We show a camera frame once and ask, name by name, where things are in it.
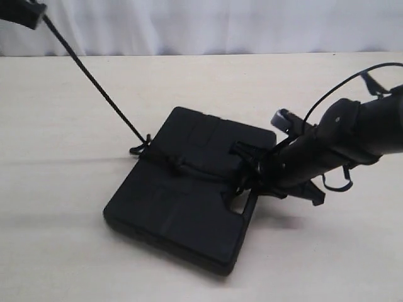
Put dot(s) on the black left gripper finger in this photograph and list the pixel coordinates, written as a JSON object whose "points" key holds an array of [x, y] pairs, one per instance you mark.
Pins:
{"points": [[26, 13]]}

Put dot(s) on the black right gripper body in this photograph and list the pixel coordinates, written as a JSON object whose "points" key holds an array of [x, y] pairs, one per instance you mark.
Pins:
{"points": [[265, 169]]}

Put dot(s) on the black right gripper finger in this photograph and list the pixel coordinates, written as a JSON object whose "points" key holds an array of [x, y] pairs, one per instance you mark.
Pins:
{"points": [[310, 191], [250, 154]]}

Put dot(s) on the black plastic tool case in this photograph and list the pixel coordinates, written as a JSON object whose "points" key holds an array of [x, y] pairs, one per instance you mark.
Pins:
{"points": [[178, 195]]}

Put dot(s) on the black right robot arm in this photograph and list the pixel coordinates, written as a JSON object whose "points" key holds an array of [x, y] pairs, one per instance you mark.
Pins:
{"points": [[349, 134]]}

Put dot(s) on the white backdrop curtain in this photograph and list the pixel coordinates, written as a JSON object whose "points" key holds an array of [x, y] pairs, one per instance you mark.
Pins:
{"points": [[227, 27]]}

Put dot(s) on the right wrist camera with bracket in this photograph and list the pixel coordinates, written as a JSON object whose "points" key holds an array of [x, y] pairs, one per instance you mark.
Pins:
{"points": [[290, 124]]}

